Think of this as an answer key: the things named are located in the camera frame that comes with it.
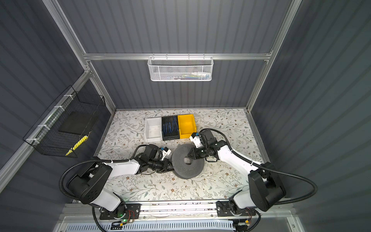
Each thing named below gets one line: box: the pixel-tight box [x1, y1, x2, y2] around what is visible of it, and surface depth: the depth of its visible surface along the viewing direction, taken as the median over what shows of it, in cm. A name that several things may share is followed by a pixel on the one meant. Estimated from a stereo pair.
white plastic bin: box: [144, 116, 162, 143], surface depth 107 cm
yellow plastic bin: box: [177, 114, 197, 139], surface depth 110 cm
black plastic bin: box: [161, 115, 180, 141], surface depth 101 cm
